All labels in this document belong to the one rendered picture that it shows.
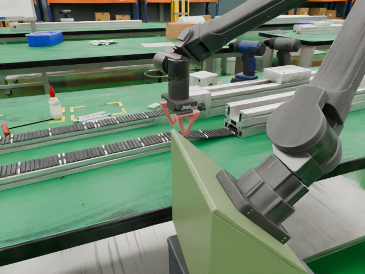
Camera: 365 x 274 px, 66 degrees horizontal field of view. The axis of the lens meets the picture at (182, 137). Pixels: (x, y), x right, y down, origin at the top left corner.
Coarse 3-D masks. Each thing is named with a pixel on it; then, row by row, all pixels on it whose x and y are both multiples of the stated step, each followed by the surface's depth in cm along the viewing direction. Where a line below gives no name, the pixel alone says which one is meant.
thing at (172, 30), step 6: (168, 24) 282; (174, 24) 277; (180, 24) 279; (186, 24) 280; (192, 24) 282; (168, 30) 284; (174, 30) 279; (180, 30) 281; (168, 36) 287; (174, 36) 282; (318, 60) 361; (312, 66) 337
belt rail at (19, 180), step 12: (156, 144) 78; (168, 144) 79; (108, 156) 72; (120, 156) 74; (132, 156) 76; (144, 156) 77; (48, 168) 67; (60, 168) 68; (72, 168) 70; (84, 168) 71; (0, 180) 63; (12, 180) 64; (24, 180) 65; (36, 180) 67
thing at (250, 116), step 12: (264, 96) 97; (276, 96) 97; (288, 96) 99; (360, 96) 106; (228, 108) 91; (240, 108) 92; (252, 108) 87; (264, 108) 87; (360, 108) 109; (228, 120) 92; (240, 120) 87; (252, 120) 86; (264, 120) 88; (240, 132) 88; (252, 132) 88; (264, 132) 90
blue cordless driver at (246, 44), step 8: (240, 40) 128; (232, 48) 130; (240, 48) 126; (248, 48) 123; (256, 48) 121; (264, 48) 122; (248, 56) 126; (248, 64) 127; (248, 72) 129; (232, 80) 133; (240, 80) 131
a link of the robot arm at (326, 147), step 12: (324, 144) 37; (336, 144) 40; (276, 156) 39; (288, 156) 38; (300, 156) 37; (312, 156) 38; (324, 156) 39; (288, 168) 37; (300, 168) 36; (312, 168) 38; (300, 180) 39; (312, 180) 39
